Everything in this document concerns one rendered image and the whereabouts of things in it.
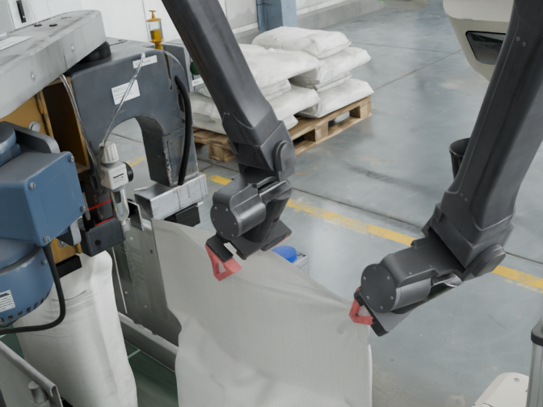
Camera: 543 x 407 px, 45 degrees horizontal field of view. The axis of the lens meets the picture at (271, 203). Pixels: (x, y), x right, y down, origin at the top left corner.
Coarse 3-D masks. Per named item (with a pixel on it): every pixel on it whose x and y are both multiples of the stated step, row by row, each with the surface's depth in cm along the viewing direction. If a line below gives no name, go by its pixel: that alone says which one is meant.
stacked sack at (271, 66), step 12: (252, 60) 402; (264, 60) 398; (276, 60) 401; (288, 60) 399; (300, 60) 402; (312, 60) 409; (252, 72) 379; (264, 72) 383; (276, 72) 387; (288, 72) 394; (300, 72) 403; (264, 84) 382
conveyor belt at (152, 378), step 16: (0, 336) 207; (16, 336) 206; (16, 352) 198; (128, 352) 194; (144, 368) 187; (160, 368) 186; (144, 384) 180; (160, 384) 180; (176, 384) 179; (64, 400) 178; (144, 400) 175; (160, 400) 174; (176, 400) 174
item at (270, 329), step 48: (192, 240) 113; (192, 288) 121; (240, 288) 104; (288, 288) 98; (192, 336) 124; (240, 336) 110; (288, 336) 103; (336, 336) 97; (192, 384) 121; (240, 384) 112; (288, 384) 107; (336, 384) 102
